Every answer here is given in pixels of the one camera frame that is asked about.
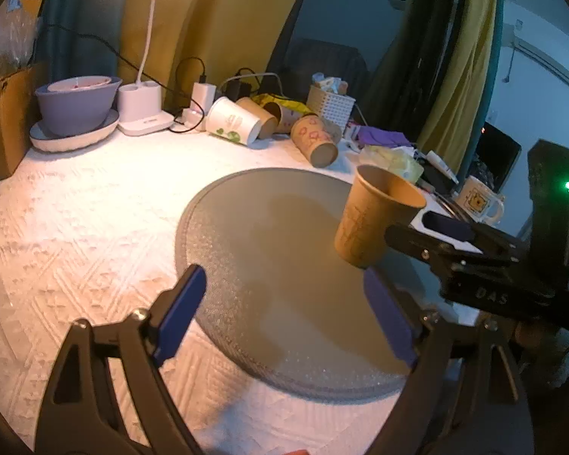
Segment yellow snack packet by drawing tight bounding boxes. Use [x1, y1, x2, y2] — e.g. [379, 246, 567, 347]
[251, 93, 314, 117]

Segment yellow-green tissue packet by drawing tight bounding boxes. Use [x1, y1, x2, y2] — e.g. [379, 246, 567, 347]
[359, 144, 425, 183]

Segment white mug yellow print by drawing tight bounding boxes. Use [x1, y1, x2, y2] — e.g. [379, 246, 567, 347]
[455, 175, 506, 224]

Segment white woven basket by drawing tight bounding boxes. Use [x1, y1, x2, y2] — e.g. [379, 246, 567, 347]
[306, 72, 356, 126]

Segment plain brown paper cup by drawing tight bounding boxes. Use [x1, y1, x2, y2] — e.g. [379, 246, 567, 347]
[334, 164, 428, 270]

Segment brown paper cup pink print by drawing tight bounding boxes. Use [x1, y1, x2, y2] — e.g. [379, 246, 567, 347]
[275, 104, 316, 134]
[291, 115, 340, 168]

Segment white charger block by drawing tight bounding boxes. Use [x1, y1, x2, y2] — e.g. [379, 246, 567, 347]
[180, 82, 217, 132]

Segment round grey mat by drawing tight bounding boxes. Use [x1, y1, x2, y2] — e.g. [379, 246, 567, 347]
[174, 167, 438, 395]

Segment purple bowl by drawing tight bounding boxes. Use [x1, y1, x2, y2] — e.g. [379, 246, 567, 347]
[35, 76, 123, 137]

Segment clear plastic bags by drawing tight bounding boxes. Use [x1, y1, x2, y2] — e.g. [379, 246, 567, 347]
[0, 0, 46, 77]

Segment yellow curtain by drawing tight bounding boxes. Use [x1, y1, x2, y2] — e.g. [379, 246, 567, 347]
[415, 0, 498, 174]
[121, 0, 316, 111]

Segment white textured tablecloth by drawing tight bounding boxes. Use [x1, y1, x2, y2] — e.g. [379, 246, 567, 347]
[0, 126, 461, 455]

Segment black power adapter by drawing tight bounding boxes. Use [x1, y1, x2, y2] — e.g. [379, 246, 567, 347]
[226, 78, 253, 101]

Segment black cable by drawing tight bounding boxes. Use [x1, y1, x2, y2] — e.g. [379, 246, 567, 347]
[42, 23, 207, 105]

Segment white desk lamp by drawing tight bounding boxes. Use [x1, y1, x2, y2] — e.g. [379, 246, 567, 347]
[108, 0, 221, 137]

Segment pale plate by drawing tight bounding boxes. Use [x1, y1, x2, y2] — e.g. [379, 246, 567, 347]
[29, 109, 120, 152]

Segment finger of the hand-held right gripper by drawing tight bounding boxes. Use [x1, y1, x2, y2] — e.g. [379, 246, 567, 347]
[421, 211, 532, 257]
[383, 224, 510, 272]

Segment cardboard box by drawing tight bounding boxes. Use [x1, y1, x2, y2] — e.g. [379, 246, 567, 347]
[0, 61, 48, 185]

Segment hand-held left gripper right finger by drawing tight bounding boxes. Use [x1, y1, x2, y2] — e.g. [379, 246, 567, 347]
[363, 270, 536, 455]

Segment white air conditioner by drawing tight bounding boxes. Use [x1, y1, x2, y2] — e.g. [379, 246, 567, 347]
[500, 38, 569, 92]

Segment teal curtain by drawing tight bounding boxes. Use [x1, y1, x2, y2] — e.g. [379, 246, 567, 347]
[9, 0, 130, 87]

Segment dark hanging cloth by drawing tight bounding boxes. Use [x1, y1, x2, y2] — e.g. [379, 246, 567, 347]
[360, 0, 472, 132]

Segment purple cloth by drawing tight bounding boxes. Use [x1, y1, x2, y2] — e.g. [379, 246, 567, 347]
[355, 126, 412, 149]

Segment white paper cup green print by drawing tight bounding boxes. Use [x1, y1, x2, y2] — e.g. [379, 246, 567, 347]
[205, 97, 262, 147]

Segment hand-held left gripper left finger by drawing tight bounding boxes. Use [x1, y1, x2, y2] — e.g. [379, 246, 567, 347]
[35, 264, 207, 455]

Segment white tube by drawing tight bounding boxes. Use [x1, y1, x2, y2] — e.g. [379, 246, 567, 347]
[424, 150, 460, 184]

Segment white cable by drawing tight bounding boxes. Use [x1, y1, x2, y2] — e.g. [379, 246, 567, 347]
[218, 72, 286, 101]

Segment black chair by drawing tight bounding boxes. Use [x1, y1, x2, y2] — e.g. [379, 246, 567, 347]
[284, 40, 369, 101]

